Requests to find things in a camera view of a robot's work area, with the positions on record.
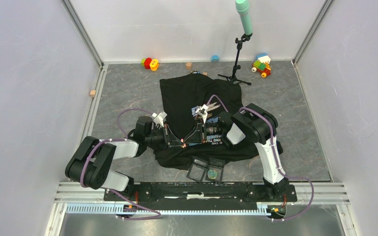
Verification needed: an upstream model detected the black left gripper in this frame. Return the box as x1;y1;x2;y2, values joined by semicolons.
145;124;184;149

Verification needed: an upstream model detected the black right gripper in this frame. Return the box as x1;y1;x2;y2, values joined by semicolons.
184;118;224;145

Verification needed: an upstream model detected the black printed t-shirt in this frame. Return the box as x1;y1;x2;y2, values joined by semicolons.
153;74;258;170

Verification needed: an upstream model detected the round green brooch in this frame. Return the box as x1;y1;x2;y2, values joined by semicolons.
207;169;218;179

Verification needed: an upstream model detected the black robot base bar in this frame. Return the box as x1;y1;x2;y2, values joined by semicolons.
122;182;298;210

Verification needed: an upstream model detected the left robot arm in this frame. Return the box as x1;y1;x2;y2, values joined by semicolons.
64;113;186;200

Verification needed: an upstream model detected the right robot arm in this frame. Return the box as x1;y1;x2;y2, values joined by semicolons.
206;103;289;201

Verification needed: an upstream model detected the red yellow green stacking toy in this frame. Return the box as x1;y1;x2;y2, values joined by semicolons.
140;58;159;71

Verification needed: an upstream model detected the blue arch block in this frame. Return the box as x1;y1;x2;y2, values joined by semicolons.
210;55;220;63

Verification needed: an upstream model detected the colourful toy block train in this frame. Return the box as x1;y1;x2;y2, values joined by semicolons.
251;53;271;78

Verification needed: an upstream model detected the black microphone tripod stand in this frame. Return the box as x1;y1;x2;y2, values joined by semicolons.
218;33;252;86

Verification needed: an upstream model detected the mint green microphone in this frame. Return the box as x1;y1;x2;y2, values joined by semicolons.
235;0;253;36

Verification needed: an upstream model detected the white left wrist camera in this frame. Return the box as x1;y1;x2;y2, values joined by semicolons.
151;112;167;128

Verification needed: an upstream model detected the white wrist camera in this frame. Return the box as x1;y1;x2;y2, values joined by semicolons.
195;104;209;123
151;112;167;128

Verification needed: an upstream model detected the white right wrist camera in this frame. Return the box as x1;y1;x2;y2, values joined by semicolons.
195;104;209;123

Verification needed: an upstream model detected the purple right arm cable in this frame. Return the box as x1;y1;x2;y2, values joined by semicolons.
207;94;315;222

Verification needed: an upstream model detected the white toothed cable rail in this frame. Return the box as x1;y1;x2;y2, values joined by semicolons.
65;203;271;216

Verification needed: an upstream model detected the wooden cube on rail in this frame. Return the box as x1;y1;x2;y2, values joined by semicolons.
89;90;96;98

